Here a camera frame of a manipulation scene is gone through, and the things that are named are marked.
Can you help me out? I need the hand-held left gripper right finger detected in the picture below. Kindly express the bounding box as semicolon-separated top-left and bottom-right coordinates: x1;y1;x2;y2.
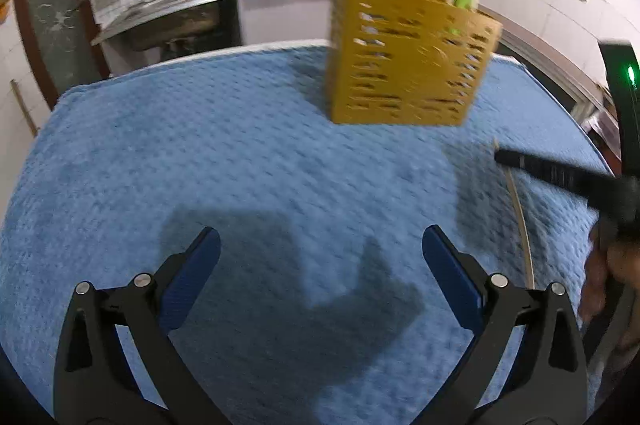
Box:
422;225;588;425

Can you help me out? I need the brown frosted glass door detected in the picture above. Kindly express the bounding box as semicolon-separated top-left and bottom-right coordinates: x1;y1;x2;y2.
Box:
10;0;111;106

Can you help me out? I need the wooden stick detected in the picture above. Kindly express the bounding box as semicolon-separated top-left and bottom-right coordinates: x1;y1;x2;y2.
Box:
11;78;40;136

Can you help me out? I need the stainless steel sink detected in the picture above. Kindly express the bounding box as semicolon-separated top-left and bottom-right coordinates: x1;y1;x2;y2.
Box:
90;0;241;51

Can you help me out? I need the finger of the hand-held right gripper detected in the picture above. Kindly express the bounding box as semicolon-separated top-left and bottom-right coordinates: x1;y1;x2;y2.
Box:
494;148;621;212

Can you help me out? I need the blue waffle towel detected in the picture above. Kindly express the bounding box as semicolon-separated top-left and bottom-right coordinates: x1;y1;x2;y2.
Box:
0;45;613;425

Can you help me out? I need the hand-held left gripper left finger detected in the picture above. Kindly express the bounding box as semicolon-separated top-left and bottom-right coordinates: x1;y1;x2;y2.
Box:
52;226;233;425

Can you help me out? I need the person's right hand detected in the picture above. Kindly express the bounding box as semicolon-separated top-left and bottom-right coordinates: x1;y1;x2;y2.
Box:
577;222;640;325

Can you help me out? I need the yellow perforated utensil holder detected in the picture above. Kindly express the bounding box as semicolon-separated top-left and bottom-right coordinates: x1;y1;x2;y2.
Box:
325;0;503;126

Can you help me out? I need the kitchen counter cabinet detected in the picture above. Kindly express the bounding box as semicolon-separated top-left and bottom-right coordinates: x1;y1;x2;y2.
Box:
90;0;623;141

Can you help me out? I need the wooden chopstick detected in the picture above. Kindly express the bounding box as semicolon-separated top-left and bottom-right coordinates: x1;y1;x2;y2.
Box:
491;136;537;292

